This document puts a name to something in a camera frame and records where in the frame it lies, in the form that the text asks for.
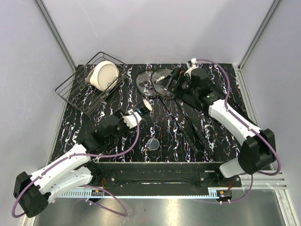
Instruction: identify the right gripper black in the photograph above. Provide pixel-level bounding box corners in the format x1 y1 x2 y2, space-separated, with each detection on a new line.
156 67 198 99

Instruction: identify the black BOKA shuttlecock tube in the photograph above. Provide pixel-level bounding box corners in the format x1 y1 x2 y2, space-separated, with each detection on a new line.
125 98 153 117

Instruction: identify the clear plastic tube lid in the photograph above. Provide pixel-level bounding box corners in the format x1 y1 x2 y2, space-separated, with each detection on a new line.
146 138 160 151

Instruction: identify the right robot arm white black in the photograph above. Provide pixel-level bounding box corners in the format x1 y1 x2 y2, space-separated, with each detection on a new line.
154 67 277 187

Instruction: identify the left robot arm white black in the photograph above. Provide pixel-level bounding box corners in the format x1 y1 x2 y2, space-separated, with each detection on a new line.
11 110 142 218

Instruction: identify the right badminton racket black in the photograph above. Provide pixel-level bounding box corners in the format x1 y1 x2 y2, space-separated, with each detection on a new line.
150 67 214 157

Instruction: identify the black racket bag Crossway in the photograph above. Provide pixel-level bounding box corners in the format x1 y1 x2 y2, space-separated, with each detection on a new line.
178 77 261 132

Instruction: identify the white round container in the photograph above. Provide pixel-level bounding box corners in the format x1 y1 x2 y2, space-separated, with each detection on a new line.
87 61 119 92

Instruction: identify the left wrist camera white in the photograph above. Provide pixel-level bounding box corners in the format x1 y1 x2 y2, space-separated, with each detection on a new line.
122 112 142 129

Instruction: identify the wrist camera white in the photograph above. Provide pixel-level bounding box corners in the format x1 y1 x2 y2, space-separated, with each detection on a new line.
122 112 142 129
184 58 198 78

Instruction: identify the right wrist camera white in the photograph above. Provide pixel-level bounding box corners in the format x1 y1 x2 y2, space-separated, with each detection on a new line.
184 58 198 78

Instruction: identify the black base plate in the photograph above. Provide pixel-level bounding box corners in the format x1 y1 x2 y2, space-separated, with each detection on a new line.
83 161 242 187

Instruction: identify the black wire basket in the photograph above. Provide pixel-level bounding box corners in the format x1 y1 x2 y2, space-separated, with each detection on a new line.
55 52 127 116

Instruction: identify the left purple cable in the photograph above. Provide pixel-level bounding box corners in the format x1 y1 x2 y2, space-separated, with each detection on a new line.
11 112 141 218

